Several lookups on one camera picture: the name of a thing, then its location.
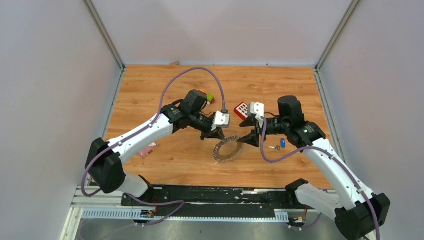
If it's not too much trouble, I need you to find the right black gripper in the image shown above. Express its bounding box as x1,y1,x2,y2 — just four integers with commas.
237,117,289,147

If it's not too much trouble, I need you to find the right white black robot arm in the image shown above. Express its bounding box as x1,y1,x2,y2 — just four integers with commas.
234,95,391,240

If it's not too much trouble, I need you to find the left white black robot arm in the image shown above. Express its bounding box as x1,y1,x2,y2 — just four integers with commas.
84,90,230,207

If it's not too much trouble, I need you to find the red white window brick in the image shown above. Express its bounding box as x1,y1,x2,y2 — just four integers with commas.
233,102,249,121

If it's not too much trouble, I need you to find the toy brick car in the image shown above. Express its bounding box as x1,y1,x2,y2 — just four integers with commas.
200,89,216,106

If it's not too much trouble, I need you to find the pink card packet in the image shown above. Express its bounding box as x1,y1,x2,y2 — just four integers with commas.
138,142,159,159

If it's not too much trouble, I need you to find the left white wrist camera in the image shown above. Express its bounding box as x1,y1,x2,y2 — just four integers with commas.
211,111,231,131

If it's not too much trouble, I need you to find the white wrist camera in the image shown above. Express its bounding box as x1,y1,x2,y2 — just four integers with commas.
211,111,231,131
246,102,265,128

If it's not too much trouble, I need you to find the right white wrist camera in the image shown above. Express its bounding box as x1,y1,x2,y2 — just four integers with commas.
246,102,265,128

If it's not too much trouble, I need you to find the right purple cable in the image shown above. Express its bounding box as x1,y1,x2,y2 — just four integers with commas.
259,116,382,240

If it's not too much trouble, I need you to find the purple cable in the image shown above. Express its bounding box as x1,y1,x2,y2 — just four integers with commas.
81,67,228,227
259,116,382,240

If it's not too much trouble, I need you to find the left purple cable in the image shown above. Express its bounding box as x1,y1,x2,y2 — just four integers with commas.
81,67,228,227

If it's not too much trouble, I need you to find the grey slotted cable duct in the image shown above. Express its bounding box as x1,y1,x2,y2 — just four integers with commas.
81,207,290,223

